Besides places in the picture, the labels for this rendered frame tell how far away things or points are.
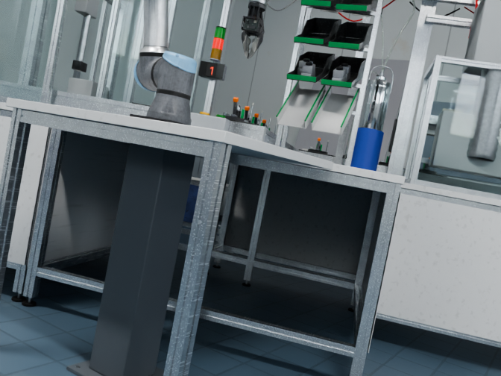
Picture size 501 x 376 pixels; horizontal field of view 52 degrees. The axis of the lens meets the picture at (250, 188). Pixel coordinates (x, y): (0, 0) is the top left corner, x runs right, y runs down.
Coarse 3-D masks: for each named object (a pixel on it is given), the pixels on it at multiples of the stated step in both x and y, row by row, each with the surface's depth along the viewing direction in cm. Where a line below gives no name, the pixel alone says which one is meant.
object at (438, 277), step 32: (416, 192) 263; (448, 192) 259; (416, 224) 262; (448, 224) 259; (480, 224) 256; (416, 256) 262; (448, 256) 259; (480, 256) 256; (384, 288) 265; (416, 288) 262; (448, 288) 259; (480, 288) 256; (416, 320) 262; (448, 320) 259; (480, 320) 256
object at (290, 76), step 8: (304, 56) 237; (312, 56) 241; (320, 56) 239; (328, 56) 238; (296, 64) 229; (320, 64) 241; (328, 64) 230; (296, 72) 230; (320, 72) 233; (296, 80) 220; (304, 80) 218; (312, 80) 217
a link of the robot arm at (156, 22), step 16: (144, 0) 176; (160, 0) 175; (144, 16) 177; (160, 16) 176; (144, 32) 178; (160, 32) 177; (144, 48) 178; (160, 48) 177; (144, 64) 178; (144, 80) 179
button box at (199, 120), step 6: (192, 114) 210; (198, 114) 210; (204, 114) 211; (192, 120) 210; (198, 120) 210; (204, 120) 209; (210, 120) 209; (216, 120) 208; (222, 120) 208; (228, 120) 212; (198, 126) 210; (204, 126) 209; (210, 126) 209; (216, 126) 208; (222, 126) 208; (228, 126) 213
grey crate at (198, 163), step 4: (196, 160) 429; (200, 160) 428; (196, 164) 429; (200, 164) 428; (232, 164) 423; (196, 168) 429; (200, 168) 428; (192, 172) 429; (196, 172) 429; (200, 172) 428; (228, 172) 422; (192, 176) 429; (196, 176) 429; (200, 176) 428; (228, 176) 423; (228, 180) 423
